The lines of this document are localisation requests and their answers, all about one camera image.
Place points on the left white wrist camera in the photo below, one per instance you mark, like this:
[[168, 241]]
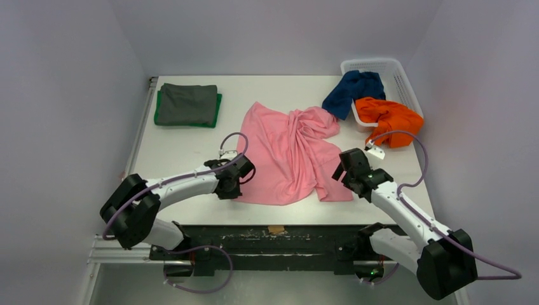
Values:
[[228, 155]]

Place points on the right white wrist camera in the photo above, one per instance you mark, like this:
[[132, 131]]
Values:
[[372, 151]]

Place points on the white plastic basket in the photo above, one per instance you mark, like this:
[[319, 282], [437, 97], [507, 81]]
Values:
[[382, 78]]

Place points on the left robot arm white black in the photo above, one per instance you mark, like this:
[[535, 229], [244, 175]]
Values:
[[131, 212]]

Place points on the folded green t shirt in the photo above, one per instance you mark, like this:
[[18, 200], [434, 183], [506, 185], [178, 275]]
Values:
[[176, 111]]

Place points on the orange t shirt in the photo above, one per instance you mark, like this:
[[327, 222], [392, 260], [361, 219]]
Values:
[[389, 116]]

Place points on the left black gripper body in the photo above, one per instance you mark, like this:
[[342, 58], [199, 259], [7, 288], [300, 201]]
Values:
[[232, 193]]

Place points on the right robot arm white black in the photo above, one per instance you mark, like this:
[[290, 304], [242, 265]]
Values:
[[438, 256]]

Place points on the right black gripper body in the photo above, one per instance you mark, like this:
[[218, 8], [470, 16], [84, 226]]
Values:
[[344, 167]]

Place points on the brown tape piece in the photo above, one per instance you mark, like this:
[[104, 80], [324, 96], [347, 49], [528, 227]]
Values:
[[276, 230]]

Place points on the folded grey t shirt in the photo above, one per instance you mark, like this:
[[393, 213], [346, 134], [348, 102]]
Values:
[[199, 92]]

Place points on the navy blue t shirt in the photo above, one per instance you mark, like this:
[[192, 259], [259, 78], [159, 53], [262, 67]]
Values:
[[349, 94]]

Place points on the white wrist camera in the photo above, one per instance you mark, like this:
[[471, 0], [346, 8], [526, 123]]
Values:
[[372, 151], [228, 155]]

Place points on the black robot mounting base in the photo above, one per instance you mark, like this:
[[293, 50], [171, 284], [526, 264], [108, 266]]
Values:
[[333, 249]]

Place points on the pink t shirt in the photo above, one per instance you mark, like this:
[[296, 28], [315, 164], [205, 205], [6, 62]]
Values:
[[291, 156]]

